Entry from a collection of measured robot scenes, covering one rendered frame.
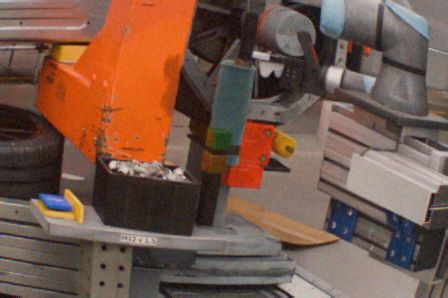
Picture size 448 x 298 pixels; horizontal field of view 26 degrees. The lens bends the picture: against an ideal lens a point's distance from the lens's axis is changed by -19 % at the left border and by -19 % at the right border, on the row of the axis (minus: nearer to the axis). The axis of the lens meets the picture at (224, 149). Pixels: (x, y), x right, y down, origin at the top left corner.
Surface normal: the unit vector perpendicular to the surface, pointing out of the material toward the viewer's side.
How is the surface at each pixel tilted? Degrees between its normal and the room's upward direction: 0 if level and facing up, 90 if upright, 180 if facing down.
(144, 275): 90
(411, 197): 90
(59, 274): 90
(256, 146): 90
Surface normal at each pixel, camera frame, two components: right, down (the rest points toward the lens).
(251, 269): 0.43, 0.26
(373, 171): -0.82, -0.04
